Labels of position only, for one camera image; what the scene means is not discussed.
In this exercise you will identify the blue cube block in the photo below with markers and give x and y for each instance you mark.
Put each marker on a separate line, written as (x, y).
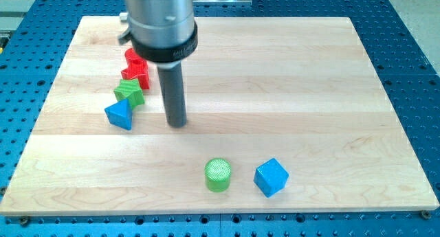
(270, 177)

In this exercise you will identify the blue triangle block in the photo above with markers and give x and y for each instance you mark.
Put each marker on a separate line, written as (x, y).
(120, 114)

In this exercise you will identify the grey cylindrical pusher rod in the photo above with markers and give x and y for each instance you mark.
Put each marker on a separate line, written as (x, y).
(172, 88)

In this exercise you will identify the green cylinder block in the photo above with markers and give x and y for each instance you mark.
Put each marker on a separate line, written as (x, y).
(217, 174)

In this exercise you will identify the red cylinder block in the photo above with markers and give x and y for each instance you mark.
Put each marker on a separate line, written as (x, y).
(133, 59)

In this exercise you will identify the red star block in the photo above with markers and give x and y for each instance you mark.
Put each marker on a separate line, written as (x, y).
(137, 71)

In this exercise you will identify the wooden board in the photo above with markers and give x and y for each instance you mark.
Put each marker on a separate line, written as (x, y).
(300, 90)

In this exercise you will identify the green star block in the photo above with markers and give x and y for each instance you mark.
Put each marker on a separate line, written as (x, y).
(129, 90)

